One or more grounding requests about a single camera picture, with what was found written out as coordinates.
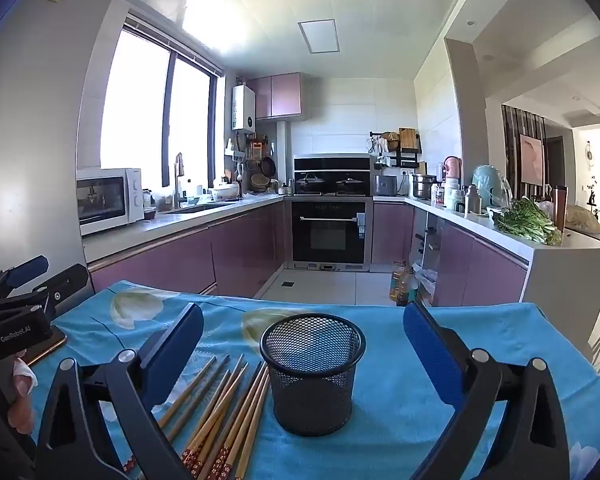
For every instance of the hanging frying pan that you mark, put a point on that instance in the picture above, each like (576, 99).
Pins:
(267, 165)

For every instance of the bunch of wooden chopsticks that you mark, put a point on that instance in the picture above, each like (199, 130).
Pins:
(230, 420)

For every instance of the white microwave oven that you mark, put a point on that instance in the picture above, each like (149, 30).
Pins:
(105, 200)

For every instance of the mint green air fryer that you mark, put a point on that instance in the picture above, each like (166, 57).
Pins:
(490, 185)

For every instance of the black mesh holder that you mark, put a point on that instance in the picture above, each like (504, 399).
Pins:
(312, 395)

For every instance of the built-in black oven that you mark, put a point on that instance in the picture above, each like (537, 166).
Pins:
(325, 240)

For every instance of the white water heater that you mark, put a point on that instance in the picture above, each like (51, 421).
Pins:
(243, 107)

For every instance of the steel toaster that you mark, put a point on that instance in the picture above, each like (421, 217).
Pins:
(386, 186)

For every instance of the steel thermos bottle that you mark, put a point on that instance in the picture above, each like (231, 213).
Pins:
(472, 200)

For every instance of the kitchen faucet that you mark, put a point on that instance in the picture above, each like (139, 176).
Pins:
(179, 180)

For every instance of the wooden cutting board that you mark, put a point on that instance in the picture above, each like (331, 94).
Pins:
(407, 137)

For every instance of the woven basket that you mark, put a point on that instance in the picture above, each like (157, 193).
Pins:
(260, 182)

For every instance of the person's left hand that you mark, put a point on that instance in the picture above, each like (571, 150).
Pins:
(22, 412)

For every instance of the steel stockpot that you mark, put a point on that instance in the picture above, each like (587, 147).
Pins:
(422, 186)

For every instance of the white plastic bag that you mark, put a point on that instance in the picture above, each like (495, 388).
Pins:
(426, 280)

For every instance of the blue floral tablecloth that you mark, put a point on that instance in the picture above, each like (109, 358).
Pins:
(380, 410)

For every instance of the pink wall cabinet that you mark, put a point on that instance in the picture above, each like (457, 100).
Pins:
(280, 95)

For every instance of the black range hood stove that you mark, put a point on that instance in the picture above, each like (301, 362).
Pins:
(330, 164)

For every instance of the white bowl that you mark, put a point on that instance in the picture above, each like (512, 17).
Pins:
(225, 192)

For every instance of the black lidded pot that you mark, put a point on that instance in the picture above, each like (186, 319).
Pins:
(350, 182)
(310, 182)

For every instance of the kitchen window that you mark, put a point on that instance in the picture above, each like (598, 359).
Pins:
(135, 100)

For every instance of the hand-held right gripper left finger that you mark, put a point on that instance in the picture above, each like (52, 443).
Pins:
(175, 355)

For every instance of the copper-edged smartphone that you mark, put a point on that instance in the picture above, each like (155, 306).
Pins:
(47, 347)

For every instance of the black wall rack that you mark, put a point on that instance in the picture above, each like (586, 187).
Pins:
(405, 157)

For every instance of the pink wall picture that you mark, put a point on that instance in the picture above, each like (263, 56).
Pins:
(531, 160)

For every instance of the ceiling light panel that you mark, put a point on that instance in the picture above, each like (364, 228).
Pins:
(319, 36)

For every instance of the pink kettle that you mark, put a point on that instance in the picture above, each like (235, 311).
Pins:
(452, 170)

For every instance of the pink kitchen base cabinet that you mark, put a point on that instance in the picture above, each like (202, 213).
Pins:
(180, 255)
(480, 265)

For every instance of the green leafy vegetables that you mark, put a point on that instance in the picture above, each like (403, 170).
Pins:
(525, 222)

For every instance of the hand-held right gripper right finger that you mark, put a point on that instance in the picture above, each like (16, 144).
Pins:
(430, 355)

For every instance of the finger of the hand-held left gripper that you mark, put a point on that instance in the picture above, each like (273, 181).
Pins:
(27, 267)
(65, 280)

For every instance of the yellow oil bottle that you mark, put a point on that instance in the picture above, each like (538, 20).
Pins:
(397, 285)

